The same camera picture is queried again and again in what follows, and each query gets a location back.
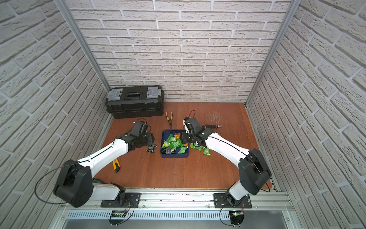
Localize green cookie packet front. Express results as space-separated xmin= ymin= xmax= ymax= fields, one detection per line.
xmin=166 ymin=134 xmax=177 ymax=143

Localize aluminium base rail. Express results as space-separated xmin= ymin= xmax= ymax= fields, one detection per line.
xmin=51 ymin=189 xmax=300 ymax=229

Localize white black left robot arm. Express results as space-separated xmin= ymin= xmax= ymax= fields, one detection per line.
xmin=53 ymin=121 xmax=155 ymax=208

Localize yellow utility knife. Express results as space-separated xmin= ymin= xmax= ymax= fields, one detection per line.
xmin=113 ymin=158 xmax=121 ymax=173

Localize yellow handled needle-nose pliers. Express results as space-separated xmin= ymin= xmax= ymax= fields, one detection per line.
xmin=165 ymin=112 xmax=173 ymax=129

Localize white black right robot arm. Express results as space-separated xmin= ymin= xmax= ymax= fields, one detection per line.
xmin=182 ymin=129 xmax=272 ymax=207

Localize green cookie packet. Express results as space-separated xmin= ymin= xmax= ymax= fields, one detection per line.
xmin=203 ymin=148 xmax=212 ymax=157
xmin=166 ymin=134 xmax=177 ymax=143
xmin=190 ymin=143 xmax=204 ymax=151

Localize dark blue storage box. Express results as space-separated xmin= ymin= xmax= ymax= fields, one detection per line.
xmin=160 ymin=129 xmax=189 ymax=158

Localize black toolbox grey latches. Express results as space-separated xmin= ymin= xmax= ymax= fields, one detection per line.
xmin=105 ymin=85 xmax=164 ymax=119

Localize black checkered cookie packet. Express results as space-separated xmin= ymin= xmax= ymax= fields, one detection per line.
xmin=147 ymin=144 xmax=157 ymax=153

